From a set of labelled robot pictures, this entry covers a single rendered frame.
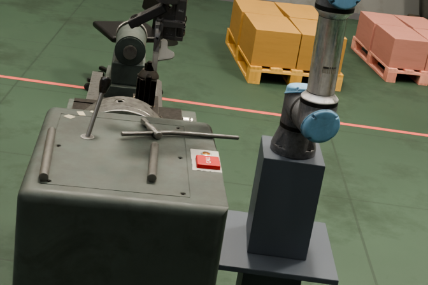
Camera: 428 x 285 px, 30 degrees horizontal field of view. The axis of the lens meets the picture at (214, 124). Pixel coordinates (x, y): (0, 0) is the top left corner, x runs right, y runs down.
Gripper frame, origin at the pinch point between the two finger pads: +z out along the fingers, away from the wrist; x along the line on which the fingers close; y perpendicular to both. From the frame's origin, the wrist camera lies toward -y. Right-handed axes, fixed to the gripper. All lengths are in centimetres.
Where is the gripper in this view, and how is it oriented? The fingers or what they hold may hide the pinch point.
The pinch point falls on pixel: (155, 63)
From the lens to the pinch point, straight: 230.1
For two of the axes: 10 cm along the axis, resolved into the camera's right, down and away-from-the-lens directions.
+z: -1.1, 9.2, 3.8
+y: 9.9, 1.2, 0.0
